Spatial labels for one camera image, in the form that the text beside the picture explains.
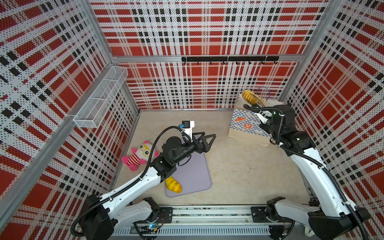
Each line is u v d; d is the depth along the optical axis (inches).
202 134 27.9
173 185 31.6
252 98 32.3
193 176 34.0
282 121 18.8
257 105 24.1
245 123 35.7
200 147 23.4
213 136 24.7
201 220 28.9
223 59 34.8
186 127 23.7
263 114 23.0
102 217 15.0
